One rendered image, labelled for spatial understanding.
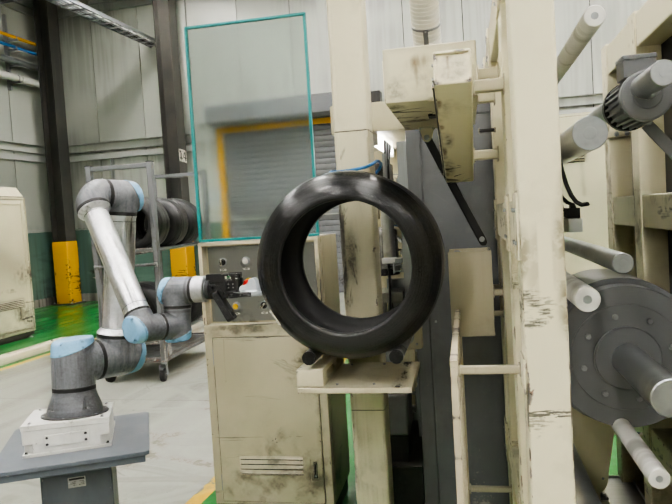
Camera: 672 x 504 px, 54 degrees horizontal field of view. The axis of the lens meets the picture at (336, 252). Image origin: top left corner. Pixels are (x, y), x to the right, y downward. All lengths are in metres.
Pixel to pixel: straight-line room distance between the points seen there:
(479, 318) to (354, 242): 0.52
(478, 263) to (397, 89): 0.78
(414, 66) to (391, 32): 10.14
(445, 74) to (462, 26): 10.16
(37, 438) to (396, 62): 1.70
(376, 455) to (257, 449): 0.69
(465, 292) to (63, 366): 1.43
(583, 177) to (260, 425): 3.59
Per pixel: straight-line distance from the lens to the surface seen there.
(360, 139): 2.44
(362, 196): 2.01
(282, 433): 3.02
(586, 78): 11.68
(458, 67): 1.72
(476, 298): 2.35
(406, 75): 1.82
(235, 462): 3.13
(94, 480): 2.58
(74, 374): 2.53
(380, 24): 12.02
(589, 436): 2.76
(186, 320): 2.31
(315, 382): 2.15
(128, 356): 2.63
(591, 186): 5.69
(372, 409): 2.53
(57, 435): 2.51
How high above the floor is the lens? 1.34
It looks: 3 degrees down
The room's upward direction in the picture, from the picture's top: 4 degrees counter-clockwise
